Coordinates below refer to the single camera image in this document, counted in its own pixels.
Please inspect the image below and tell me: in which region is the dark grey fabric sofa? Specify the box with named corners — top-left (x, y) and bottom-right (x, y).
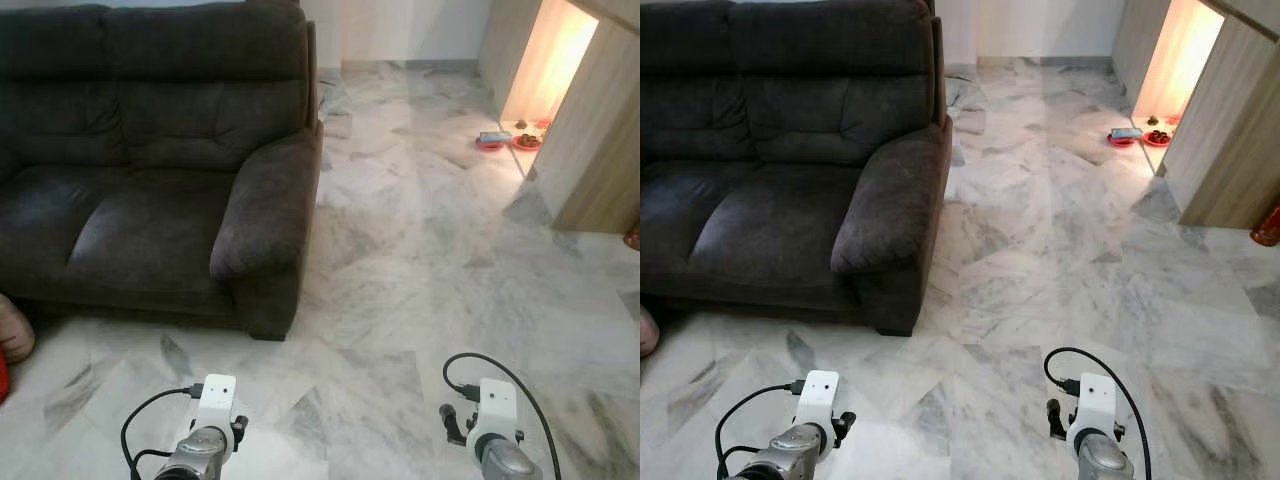
top-left (640, 0), bottom-right (953, 337)
top-left (0, 0), bottom-right (324, 341)

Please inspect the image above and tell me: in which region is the light wood cabinet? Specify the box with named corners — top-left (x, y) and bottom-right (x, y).
top-left (1110, 0), bottom-right (1280, 229)
top-left (478, 0), bottom-right (641, 236)

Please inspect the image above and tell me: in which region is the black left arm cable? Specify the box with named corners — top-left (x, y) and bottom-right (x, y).
top-left (120, 385), bottom-right (206, 480)
top-left (714, 380), bottom-right (806, 480)

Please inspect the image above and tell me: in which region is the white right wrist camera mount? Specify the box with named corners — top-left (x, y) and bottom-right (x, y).
top-left (1065, 374), bottom-right (1116, 446)
top-left (470, 378), bottom-right (523, 446)

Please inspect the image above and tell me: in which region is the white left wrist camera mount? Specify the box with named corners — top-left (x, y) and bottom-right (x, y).
top-left (193, 374), bottom-right (238, 433)
top-left (795, 370), bottom-right (841, 431)

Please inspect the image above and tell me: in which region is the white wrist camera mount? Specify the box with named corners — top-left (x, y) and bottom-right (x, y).
top-left (470, 378), bottom-right (523, 446)
top-left (193, 374), bottom-right (238, 433)
top-left (1065, 374), bottom-right (1116, 446)
top-left (795, 370), bottom-right (841, 431)

